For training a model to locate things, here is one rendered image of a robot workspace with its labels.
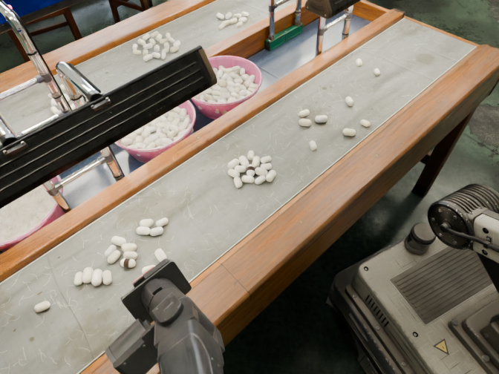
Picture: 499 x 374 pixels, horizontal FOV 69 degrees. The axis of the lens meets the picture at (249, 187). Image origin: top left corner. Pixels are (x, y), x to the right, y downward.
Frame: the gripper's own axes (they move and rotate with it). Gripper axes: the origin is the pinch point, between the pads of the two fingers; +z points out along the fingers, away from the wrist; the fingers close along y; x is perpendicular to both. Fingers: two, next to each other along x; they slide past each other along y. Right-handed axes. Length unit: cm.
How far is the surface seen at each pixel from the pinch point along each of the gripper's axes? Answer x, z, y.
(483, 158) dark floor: 80, 41, -174
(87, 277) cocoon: -1.5, 18.1, 9.3
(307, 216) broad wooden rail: 12.8, 0.5, -37.7
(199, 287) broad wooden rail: 10.3, 3.1, -7.7
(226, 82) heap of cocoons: -21, 46, -59
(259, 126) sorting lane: -6, 28, -52
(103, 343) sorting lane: 8.9, 8.5, 13.5
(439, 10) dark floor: 17, 120, -300
